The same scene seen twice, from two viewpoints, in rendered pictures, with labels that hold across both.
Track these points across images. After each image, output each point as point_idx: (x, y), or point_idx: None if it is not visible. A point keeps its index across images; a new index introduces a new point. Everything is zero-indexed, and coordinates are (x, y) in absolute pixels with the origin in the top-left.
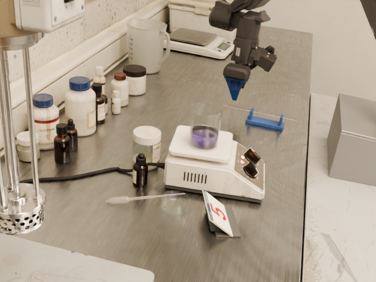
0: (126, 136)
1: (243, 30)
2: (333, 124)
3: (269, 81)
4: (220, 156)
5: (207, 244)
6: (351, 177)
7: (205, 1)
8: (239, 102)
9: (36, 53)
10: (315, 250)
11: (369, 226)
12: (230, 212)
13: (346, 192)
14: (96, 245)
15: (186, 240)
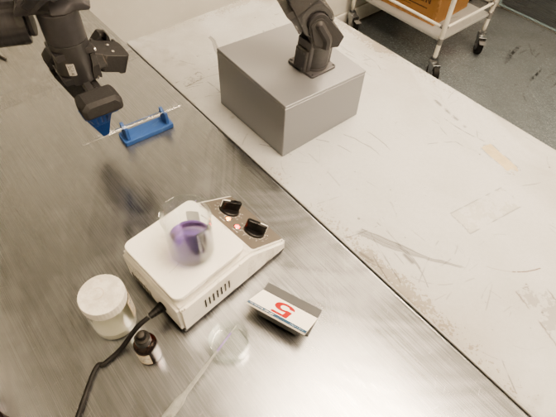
0: (26, 301)
1: (64, 35)
2: (232, 89)
3: None
4: (232, 250)
5: (312, 353)
6: (301, 141)
7: None
8: (76, 117)
9: None
10: (376, 258)
11: (370, 187)
12: (280, 292)
13: (314, 164)
14: None
15: (293, 371)
